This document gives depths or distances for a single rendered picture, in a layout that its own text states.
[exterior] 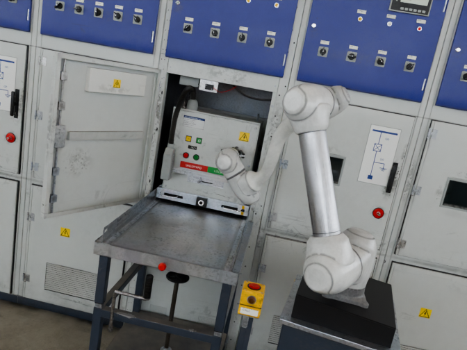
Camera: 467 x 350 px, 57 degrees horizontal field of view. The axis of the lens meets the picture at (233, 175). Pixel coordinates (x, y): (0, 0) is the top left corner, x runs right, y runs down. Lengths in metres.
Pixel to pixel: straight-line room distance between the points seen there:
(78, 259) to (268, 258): 1.14
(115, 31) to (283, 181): 1.20
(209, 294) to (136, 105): 1.16
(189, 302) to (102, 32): 1.59
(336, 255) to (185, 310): 1.37
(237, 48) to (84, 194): 1.07
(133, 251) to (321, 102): 0.97
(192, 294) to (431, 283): 1.33
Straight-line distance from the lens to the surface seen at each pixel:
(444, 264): 2.60
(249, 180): 1.97
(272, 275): 2.52
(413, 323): 2.72
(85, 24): 2.55
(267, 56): 2.29
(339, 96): 1.69
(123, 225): 2.11
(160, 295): 2.71
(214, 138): 2.40
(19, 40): 2.76
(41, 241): 2.87
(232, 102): 3.12
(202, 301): 2.66
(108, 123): 2.25
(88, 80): 2.12
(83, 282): 2.84
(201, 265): 1.81
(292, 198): 2.36
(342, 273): 1.55
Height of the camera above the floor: 1.62
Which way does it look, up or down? 13 degrees down
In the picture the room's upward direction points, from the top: 10 degrees clockwise
